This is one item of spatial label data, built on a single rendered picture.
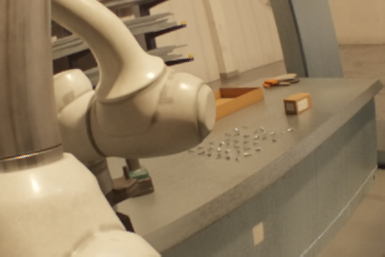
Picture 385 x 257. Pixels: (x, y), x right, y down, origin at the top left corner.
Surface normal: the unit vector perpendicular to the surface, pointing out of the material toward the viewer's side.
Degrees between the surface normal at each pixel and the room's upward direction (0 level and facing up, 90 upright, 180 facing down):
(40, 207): 77
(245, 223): 90
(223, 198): 67
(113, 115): 103
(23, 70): 87
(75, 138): 93
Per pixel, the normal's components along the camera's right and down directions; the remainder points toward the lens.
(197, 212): 0.53, -0.33
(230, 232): 0.66, 0.04
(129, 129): -0.26, 0.48
